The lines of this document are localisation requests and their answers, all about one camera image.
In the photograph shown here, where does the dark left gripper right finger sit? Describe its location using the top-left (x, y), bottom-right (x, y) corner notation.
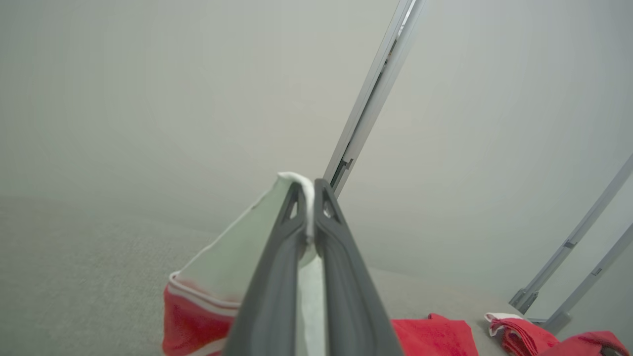
top-left (313, 178), bottom-right (405, 356)

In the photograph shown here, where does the red jersey with white trim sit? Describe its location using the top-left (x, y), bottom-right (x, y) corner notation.
top-left (162, 172), bottom-right (632, 356)

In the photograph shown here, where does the grey metal partition post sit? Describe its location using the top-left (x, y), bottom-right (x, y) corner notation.
top-left (323, 0), bottom-right (427, 199)
top-left (509, 153), bottom-right (633, 315)
top-left (541, 222), bottom-right (633, 335)

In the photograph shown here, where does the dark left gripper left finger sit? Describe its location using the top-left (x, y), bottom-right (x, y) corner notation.
top-left (224, 181), bottom-right (310, 356)

